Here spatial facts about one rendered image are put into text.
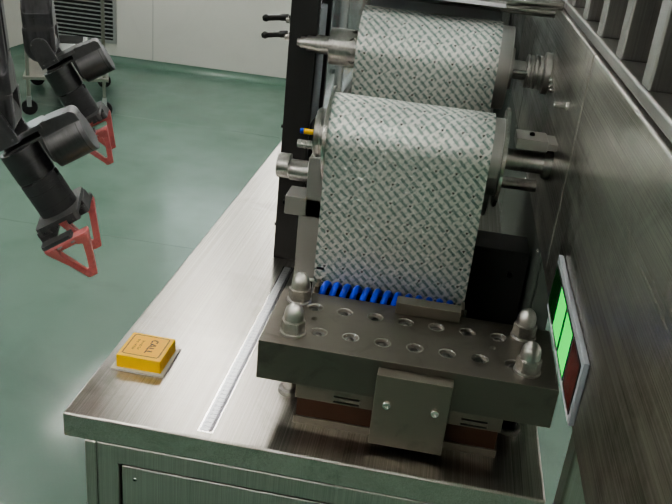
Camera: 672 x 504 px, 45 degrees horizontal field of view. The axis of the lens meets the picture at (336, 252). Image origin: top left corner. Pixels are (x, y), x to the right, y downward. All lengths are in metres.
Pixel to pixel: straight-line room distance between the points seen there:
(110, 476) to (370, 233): 0.51
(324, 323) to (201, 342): 0.27
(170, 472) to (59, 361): 1.83
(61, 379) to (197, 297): 1.47
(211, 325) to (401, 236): 0.37
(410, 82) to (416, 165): 0.25
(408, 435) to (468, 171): 0.38
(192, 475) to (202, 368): 0.18
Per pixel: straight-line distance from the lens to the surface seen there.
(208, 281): 1.52
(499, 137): 1.18
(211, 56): 7.12
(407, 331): 1.15
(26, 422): 2.71
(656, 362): 0.59
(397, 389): 1.07
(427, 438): 1.11
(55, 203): 1.22
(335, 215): 1.21
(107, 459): 1.21
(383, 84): 1.39
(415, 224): 1.20
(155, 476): 1.20
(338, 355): 1.08
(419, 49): 1.38
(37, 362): 2.99
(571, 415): 0.81
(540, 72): 1.43
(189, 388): 1.23
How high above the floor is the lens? 1.60
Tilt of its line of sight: 24 degrees down
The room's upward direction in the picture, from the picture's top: 6 degrees clockwise
